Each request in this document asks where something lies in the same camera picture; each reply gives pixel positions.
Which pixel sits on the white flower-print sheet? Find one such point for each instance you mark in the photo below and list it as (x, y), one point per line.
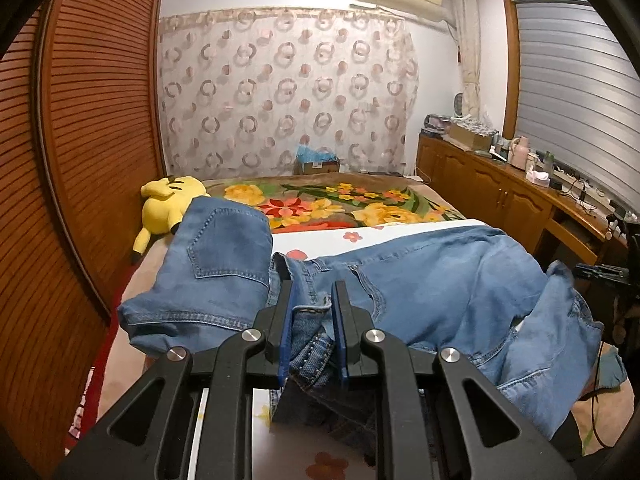
(320, 242)

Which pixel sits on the green bottle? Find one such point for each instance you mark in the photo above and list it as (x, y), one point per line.
(548, 164)

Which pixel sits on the black tripod stand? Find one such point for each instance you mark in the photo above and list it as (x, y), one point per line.
(607, 272)

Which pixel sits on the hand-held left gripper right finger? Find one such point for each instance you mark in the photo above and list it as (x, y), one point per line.
(342, 342)

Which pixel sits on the small white desk fan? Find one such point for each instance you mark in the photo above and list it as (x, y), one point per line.
(459, 103)

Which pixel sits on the floral blanket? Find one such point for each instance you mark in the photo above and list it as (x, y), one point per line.
(310, 205)

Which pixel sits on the wooden sideboard cabinet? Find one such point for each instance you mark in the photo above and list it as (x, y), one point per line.
(480, 180)

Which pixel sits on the blue plastic bag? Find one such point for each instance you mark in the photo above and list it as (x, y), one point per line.
(315, 152)

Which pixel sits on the blue denim pants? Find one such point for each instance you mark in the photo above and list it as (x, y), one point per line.
(225, 260)
(450, 285)

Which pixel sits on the open cardboard box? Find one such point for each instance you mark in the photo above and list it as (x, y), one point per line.
(467, 135)

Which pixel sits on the beige tied curtain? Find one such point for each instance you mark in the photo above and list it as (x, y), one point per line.
(470, 60)

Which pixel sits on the yellow plush toy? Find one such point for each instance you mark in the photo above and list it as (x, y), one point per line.
(160, 205)

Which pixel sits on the grey window blind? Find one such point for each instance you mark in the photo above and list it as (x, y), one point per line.
(575, 85)

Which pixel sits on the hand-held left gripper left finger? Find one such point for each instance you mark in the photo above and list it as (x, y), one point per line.
(285, 342)

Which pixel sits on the wooden window frame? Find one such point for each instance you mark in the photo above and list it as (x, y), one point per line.
(510, 60)

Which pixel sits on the circle-patterned sheer curtain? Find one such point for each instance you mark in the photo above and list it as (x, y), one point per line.
(280, 85)

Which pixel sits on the wooden louvered wardrobe door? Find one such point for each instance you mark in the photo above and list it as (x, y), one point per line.
(100, 110)
(40, 285)

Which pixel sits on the pink kettle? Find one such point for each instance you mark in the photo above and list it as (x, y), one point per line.
(519, 152)

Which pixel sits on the small cardboard box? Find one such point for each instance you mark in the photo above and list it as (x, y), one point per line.
(320, 167)

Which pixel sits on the red striped cloth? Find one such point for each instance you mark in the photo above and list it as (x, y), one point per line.
(87, 405)

